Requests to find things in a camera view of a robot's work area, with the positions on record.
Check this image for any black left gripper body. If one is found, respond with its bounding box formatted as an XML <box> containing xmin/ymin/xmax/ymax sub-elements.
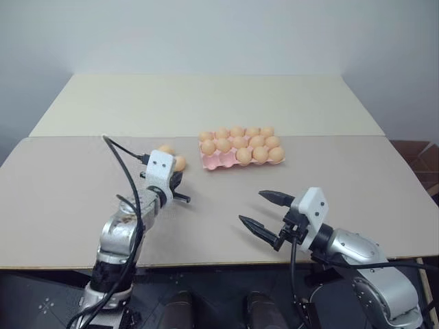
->
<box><xmin>169</xmin><ymin>170</ymin><xmax>184</xmax><ymax>195</ymax></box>

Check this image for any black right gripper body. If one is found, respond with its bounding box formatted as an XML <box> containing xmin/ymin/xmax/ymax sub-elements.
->
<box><xmin>276</xmin><ymin>204</ymin><xmax>311</xmax><ymax>253</ymax></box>

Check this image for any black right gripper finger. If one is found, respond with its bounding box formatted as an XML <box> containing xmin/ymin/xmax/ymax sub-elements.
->
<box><xmin>238</xmin><ymin>215</ymin><xmax>280</xmax><ymax>250</ymax></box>
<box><xmin>258</xmin><ymin>190</ymin><xmax>296</xmax><ymax>208</ymax></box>

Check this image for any pink egg carton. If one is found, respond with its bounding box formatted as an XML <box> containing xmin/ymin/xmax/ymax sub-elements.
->
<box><xmin>198</xmin><ymin>130</ymin><xmax>287</xmax><ymax>171</ymax></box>

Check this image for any dark brown rounded shape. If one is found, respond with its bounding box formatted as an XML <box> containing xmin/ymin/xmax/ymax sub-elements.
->
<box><xmin>244</xmin><ymin>291</ymin><xmax>287</xmax><ymax>329</ymax></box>
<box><xmin>163</xmin><ymin>291</ymin><xmax>193</xmax><ymax>329</ymax></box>

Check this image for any light wooden table leg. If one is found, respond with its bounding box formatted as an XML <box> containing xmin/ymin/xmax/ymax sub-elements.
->
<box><xmin>416</xmin><ymin>258</ymin><xmax>434</xmax><ymax>311</ymax></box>

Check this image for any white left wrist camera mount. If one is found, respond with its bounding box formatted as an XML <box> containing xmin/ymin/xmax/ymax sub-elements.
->
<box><xmin>143</xmin><ymin>149</ymin><xmax>175</xmax><ymax>207</ymax></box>

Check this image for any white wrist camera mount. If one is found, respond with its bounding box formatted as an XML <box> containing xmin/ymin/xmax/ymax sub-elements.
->
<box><xmin>143</xmin><ymin>149</ymin><xmax>175</xmax><ymax>207</ymax></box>
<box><xmin>290</xmin><ymin>186</ymin><xmax>330</xmax><ymax>254</ymax></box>

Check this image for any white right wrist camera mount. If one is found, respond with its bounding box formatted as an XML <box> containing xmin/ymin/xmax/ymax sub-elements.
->
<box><xmin>290</xmin><ymin>186</ymin><xmax>330</xmax><ymax>254</ymax></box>

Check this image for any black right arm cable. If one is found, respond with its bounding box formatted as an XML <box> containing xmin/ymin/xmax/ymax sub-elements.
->
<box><xmin>289</xmin><ymin>231</ymin><xmax>309</xmax><ymax>329</ymax></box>

